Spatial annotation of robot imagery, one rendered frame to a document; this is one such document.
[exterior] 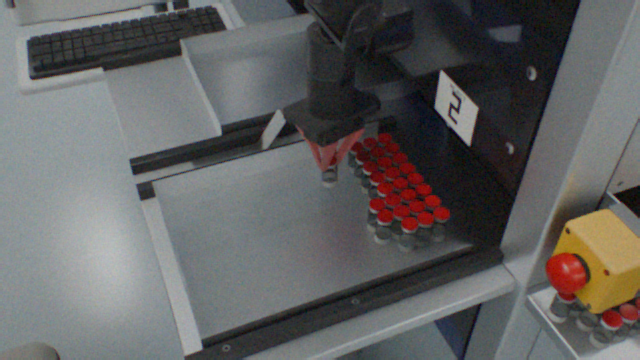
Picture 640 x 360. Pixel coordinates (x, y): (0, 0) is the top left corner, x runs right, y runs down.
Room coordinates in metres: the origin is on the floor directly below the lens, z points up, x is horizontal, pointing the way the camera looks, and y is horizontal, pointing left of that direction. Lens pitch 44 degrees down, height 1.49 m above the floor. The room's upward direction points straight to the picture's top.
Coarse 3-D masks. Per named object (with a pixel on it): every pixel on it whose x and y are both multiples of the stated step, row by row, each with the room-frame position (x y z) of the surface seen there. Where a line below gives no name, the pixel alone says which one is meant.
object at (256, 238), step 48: (192, 192) 0.60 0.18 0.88; (240, 192) 0.60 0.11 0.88; (288, 192) 0.60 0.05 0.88; (336, 192) 0.60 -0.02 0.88; (192, 240) 0.51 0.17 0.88; (240, 240) 0.51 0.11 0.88; (288, 240) 0.51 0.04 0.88; (336, 240) 0.51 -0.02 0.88; (192, 288) 0.43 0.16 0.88; (240, 288) 0.43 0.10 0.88; (288, 288) 0.43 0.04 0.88; (336, 288) 0.41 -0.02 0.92
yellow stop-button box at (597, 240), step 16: (608, 208) 0.43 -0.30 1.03; (624, 208) 0.43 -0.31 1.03; (576, 224) 0.41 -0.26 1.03; (592, 224) 0.41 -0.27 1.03; (608, 224) 0.41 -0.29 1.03; (624, 224) 0.41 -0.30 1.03; (560, 240) 0.41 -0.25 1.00; (576, 240) 0.39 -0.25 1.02; (592, 240) 0.38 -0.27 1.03; (608, 240) 0.38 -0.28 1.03; (624, 240) 0.38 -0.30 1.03; (576, 256) 0.38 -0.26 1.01; (592, 256) 0.37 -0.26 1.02; (608, 256) 0.36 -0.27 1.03; (624, 256) 0.36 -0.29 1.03; (592, 272) 0.36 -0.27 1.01; (608, 272) 0.35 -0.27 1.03; (624, 272) 0.35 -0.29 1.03; (592, 288) 0.36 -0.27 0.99; (608, 288) 0.35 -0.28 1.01; (624, 288) 0.35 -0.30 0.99; (592, 304) 0.35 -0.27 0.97; (608, 304) 0.35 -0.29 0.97
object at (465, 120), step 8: (440, 80) 0.65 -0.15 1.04; (448, 80) 0.63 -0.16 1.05; (440, 88) 0.64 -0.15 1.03; (448, 88) 0.63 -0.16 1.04; (456, 88) 0.61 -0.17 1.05; (440, 96) 0.64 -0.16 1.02; (448, 96) 0.63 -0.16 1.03; (464, 96) 0.60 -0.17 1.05; (440, 104) 0.64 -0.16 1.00; (448, 104) 0.62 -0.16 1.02; (456, 104) 0.61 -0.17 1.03; (464, 104) 0.59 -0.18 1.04; (472, 104) 0.58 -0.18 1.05; (440, 112) 0.64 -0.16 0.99; (464, 112) 0.59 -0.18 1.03; (472, 112) 0.58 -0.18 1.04; (448, 120) 0.62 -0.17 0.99; (456, 120) 0.60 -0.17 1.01; (464, 120) 0.59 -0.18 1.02; (472, 120) 0.58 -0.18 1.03; (456, 128) 0.60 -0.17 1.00; (464, 128) 0.59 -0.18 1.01; (472, 128) 0.57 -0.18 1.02; (464, 136) 0.58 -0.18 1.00
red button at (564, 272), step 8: (552, 256) 0.39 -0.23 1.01; (560, 256) 0.38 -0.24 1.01; (568, 256) 0.38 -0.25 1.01; (552, 264) 0.38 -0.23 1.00; (560, 264) 0.37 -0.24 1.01; (568, 264) 0.37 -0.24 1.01; (576, 264) 0.37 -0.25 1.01; (552, 272) 0.37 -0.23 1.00; (560, 272) 0.36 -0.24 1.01; (568, 272) 0.36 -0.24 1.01; (576, 272) 0.36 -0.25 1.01; (552, 280) 0.37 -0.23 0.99; (560, 280) 0.36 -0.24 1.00; (568, 280) 0.36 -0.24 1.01; (576, 280) 0.35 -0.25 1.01; (584, 280) 0.36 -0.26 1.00; (560, 288) 0.36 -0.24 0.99; (568, 288) 0.35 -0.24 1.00; (576, 288) 0.35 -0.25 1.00
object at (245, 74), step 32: (224, 32) 0.97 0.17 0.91; (256, 32) 0.99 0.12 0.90; (288, 32) 1.02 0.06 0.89; (192, 64) 0.87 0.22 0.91; (224, 64) 0.92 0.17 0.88; (256, 64) 0.92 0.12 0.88; (288, 64) 0.92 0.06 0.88; (384, 64) 0.92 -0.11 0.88; (224, 96) 0.82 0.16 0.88; (256, 96) 0.82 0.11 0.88; (288, 96) 0.82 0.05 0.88; (384, 96) 0.81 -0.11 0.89; (224, 128) 0.71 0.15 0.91
